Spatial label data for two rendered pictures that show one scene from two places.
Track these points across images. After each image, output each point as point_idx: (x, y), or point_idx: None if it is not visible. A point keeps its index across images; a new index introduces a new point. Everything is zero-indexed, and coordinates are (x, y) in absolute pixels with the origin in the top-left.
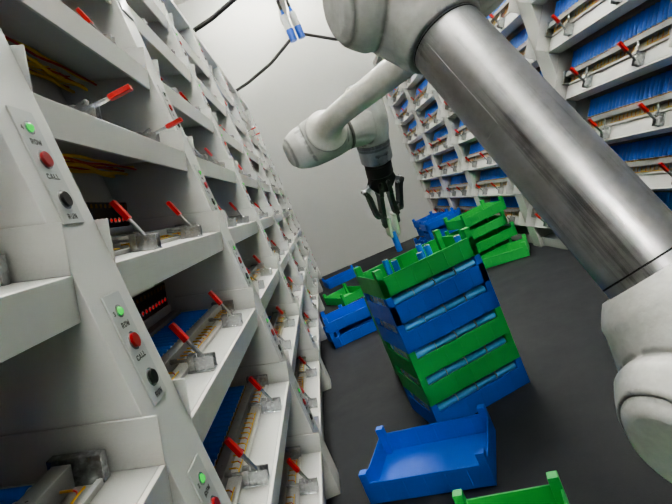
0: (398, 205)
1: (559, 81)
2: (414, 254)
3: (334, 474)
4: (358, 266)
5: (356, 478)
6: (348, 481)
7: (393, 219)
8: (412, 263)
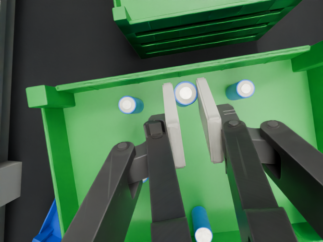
0: (265, 154)
1: None
2: (224, 65)
3: (13, 188)
4: (43, 97)
5: (38, 184)
6: (30, 183)
7: (205, 130)
8: (206, 71)
